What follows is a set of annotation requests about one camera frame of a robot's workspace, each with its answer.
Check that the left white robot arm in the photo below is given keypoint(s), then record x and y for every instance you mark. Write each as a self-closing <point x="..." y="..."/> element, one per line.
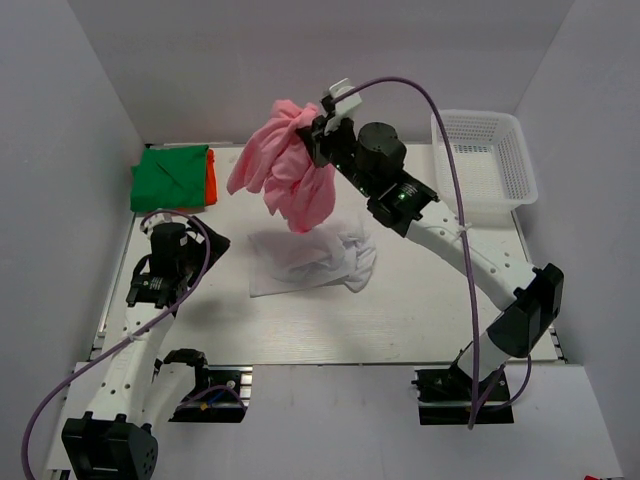
<point x="116" y="436"/>

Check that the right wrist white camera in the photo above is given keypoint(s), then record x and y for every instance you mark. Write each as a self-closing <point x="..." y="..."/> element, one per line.
<point x="339" y="103"/>

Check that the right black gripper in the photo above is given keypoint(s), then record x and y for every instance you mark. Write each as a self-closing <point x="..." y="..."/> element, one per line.
<point x="320" y="138"/>

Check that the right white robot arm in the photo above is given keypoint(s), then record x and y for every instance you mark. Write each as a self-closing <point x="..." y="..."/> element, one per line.
<point x="528" y="298"/>

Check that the green folded t shirt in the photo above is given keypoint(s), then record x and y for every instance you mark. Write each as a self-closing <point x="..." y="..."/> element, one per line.
<point x="169" y="178"/>

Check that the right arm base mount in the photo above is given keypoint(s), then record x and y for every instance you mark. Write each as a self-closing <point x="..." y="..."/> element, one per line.
<point x="444" y="402"/>

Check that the wrist white camera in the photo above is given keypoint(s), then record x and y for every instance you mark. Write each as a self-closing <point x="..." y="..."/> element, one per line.
<point x="156" y="218"/>
<point x="339" y="103"/>

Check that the white t shirt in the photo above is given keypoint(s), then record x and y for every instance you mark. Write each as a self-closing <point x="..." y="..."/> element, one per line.
<point x="338" y="253"/>

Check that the white plastic basket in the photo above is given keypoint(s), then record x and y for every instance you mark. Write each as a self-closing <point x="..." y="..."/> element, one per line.
<point x="492" y="161"/>

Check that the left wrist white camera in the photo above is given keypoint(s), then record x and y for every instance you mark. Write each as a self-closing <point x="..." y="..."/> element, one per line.
<point x="156" y="218"/>

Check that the orange folded t shirt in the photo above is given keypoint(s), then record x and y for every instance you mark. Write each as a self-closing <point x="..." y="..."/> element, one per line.
<point x="211" y="188"/>

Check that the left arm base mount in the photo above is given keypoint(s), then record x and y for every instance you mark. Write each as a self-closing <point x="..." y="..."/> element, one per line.
<point x="221" y="394"/>

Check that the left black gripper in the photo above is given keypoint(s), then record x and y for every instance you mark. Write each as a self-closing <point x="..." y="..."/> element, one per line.
<point x="201" y="245"/>

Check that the pink t shirt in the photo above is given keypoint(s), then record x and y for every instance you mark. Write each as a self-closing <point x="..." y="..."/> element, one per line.
<point x="276" y="164"/>

